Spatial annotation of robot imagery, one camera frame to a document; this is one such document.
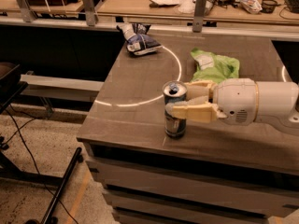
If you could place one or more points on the metal post left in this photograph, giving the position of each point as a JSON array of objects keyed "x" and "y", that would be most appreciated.
[{"x": 26, "y": 13}]

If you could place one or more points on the white crumpled wrapper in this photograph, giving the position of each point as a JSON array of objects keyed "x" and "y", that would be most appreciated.
[{"x": 251, "y": 6}]

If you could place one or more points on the dark chair seat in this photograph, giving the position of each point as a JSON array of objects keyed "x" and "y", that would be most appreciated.
[{"x": 10, "y": 83}]

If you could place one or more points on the green chip bag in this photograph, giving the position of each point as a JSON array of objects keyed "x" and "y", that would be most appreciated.
[{"x": 211, "y": 66}]

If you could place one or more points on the metal post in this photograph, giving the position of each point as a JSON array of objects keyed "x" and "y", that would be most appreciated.
[
  {"x": 26, "y": 13},
  {"x": 199, "y": 13},
  {"x": 91, "y": 19}
]

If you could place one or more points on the blue white snack bag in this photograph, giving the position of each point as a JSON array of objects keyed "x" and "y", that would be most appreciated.
[{"x": 137, "y": 38}]

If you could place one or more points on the black round cup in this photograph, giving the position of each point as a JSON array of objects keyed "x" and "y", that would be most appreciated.
[{"x": 268, "y": 6}]

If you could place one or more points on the black stand leg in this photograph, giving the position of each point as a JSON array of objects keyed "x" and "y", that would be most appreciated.
[{"x": 49, "y": 218}]

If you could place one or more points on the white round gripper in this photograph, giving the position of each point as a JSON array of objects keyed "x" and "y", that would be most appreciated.
[{"x": 235, "y": 101}]

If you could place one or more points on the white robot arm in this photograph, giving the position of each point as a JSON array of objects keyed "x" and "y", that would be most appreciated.
[{"x": 277, "y": 105}]

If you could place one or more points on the metal post right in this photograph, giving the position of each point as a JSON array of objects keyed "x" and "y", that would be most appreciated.
[{"x": 199, "y": 13}]

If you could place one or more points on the metal post middle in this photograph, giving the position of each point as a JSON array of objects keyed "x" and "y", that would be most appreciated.
[{"x": 91, "y": 19}]

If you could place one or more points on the blue silver redbull can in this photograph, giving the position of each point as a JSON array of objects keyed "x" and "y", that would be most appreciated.
[{"x": 174, "y": 94}]

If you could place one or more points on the grey drawer cabinet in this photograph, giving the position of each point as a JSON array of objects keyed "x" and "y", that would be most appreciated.
[{"x": 215, "y": 173}]

